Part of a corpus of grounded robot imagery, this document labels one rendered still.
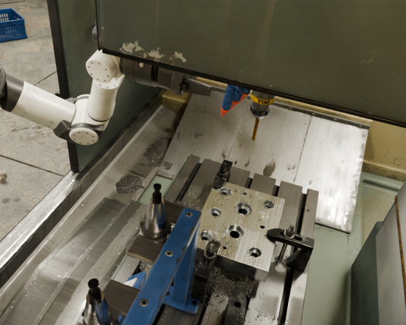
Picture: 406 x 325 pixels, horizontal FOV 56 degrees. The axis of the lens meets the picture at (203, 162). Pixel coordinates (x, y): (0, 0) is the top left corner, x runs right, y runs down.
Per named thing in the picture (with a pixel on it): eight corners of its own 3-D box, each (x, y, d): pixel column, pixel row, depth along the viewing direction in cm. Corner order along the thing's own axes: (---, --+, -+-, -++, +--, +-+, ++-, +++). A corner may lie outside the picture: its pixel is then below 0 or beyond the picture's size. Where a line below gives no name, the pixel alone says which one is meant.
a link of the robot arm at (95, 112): (117, 104, 97) (106, 146, 112) (120, 75, 103) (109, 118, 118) (73, 96, 94) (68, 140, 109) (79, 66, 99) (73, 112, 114)
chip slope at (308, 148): (140, 198, 167) (140, 151, 151) (192, 122, 218) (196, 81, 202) (348, 265, 150) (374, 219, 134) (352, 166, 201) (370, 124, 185)
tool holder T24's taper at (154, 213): (160, 235, 74) (161, 211, 70) (140, 227, 76) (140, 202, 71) (171, 220, 78) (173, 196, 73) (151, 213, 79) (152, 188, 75)
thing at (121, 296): (89, 304, 64) (88, 301, 63) (105, 278, 68) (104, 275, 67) (127, 318, 62) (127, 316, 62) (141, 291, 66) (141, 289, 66)
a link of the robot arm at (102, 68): (133, 95, 89) (89, 83, 91) (152, 69, 96) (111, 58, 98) (127, 53, 80) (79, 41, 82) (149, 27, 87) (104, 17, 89)
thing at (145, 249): (120, 254, 72) (120, 251, 72) (133, 234, 76) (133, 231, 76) (154, 266, 71) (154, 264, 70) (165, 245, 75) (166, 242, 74)
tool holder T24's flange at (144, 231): (160, 249, 75) (161, 240, 74) (134, 236, 77) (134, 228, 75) (176, 227, 80) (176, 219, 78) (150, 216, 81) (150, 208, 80)
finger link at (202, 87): (209, 97, 84) (183, 90, 85) (211, 84, 82) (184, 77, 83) (207, 100, 83) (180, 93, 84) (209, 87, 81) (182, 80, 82)
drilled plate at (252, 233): (183, 255, 106) (185, 243, 103) (214, 189, 129) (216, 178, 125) (264, 282, 102) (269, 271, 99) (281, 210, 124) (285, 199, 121)
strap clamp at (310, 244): (259, 257, 114) (270, 223, 104) (261, 249, 116) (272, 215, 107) (303, 272, 111) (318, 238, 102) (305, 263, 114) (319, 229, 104)
